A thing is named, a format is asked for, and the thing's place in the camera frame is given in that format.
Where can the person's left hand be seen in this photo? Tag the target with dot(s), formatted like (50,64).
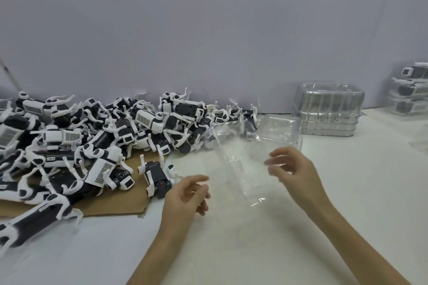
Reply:
(179,201)

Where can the person's right hand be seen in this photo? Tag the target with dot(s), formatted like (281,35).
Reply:
(302,174)

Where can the person's left thumb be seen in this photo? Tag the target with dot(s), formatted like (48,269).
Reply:
(196,179)

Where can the person's right thumb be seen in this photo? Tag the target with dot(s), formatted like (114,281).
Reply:
(276,160)

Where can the clear plastic bag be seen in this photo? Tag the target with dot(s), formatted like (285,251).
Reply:
(241,164)

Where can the person's left forearm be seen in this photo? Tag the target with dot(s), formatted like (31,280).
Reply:
(160,254)

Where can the person's right forearm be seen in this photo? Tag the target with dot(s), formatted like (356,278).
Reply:
(354,248)

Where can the clear plastic clamshell tray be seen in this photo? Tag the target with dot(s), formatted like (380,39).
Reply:
(280,129)

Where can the stack of clear plastic trays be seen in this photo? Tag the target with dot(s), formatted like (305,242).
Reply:
(329,111)

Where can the brown cardboard sheet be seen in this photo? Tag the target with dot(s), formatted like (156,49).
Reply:
(120,199)

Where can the pile of robot dog toys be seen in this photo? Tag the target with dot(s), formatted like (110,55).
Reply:
(83,147)

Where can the stack of packaged robot dogs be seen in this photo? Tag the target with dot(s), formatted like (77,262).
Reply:
(410,91)

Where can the thin grey rod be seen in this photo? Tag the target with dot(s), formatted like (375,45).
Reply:
(8,76)

